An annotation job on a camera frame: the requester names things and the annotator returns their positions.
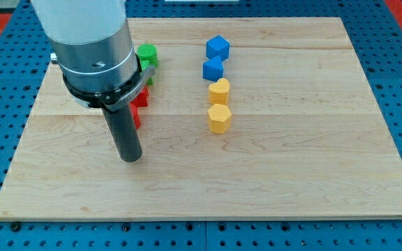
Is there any red circle block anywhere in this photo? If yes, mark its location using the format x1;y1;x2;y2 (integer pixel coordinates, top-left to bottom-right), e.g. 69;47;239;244
129;103;141;130

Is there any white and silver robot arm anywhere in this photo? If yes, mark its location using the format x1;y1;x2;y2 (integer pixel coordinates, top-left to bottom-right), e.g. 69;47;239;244
31;0;156;111

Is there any red star block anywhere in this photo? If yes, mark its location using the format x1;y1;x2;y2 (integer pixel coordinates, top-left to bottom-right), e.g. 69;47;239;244
131;86;149;107

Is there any green star block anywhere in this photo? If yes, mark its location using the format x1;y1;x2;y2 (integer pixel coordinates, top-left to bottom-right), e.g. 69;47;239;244
140;60;155;86

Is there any yellow hexagon block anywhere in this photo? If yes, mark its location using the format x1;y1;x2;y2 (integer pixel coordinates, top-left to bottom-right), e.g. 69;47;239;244
207;104;232;134

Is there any yellow heart block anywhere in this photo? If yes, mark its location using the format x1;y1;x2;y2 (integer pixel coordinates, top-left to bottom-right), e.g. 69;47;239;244
208;78;230;105

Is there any blue triangle block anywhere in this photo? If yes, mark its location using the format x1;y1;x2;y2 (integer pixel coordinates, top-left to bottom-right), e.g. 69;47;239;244
202;56;223;82

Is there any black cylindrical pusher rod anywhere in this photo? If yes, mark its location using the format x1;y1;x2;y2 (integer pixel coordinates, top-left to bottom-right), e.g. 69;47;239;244
102;105;142;162

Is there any blue cube block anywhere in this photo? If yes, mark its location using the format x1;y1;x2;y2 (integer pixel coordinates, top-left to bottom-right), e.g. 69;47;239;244
206;36;230;61

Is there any green cylinder block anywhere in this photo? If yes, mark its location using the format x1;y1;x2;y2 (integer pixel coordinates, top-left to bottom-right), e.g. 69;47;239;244
137;43;158;67

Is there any wooden board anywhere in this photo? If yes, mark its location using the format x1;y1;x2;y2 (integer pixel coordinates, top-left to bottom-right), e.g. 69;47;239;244
0;17;402;222

